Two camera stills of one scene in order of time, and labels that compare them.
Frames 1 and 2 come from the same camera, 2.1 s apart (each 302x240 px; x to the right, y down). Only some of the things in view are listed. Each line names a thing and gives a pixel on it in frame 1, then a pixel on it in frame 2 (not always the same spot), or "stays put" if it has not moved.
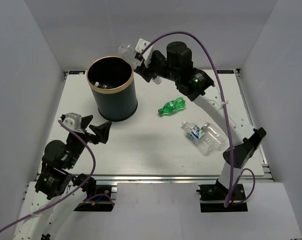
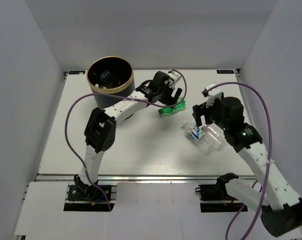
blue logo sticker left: [76, 72] stays put
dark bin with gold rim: [111, 79] stays put
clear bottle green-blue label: [194, 134] stays put
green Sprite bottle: [171, 106] stays put
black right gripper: [146, 72] → [202, 110]
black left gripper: [102, 131] → [170, 100]
